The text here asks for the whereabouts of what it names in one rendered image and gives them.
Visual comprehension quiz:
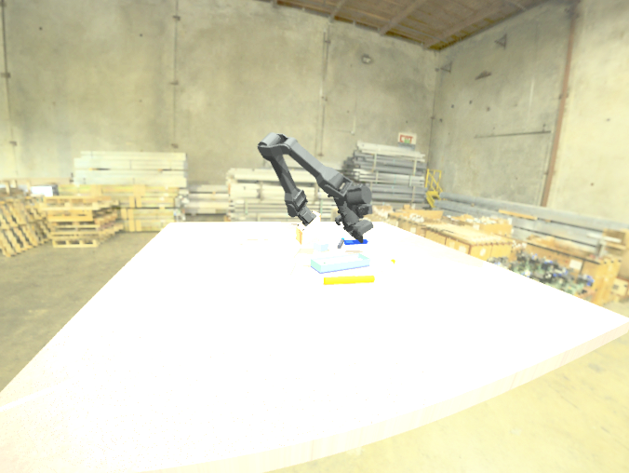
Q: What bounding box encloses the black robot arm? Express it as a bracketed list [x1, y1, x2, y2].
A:
[258, 132, 372, 226]

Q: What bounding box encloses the white keyboard with letter keys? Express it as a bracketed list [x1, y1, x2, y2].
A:
[311, 253, 370, 274]

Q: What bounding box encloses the white cylinder with yellow tip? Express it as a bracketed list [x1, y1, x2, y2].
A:
[382, 259, 395, 273]

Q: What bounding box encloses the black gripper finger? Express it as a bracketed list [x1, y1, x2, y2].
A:
[343, 226, 356, 239]
[350, 230, 364, 244]

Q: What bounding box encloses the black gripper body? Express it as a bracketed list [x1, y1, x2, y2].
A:
[335, 205, 374, 236]

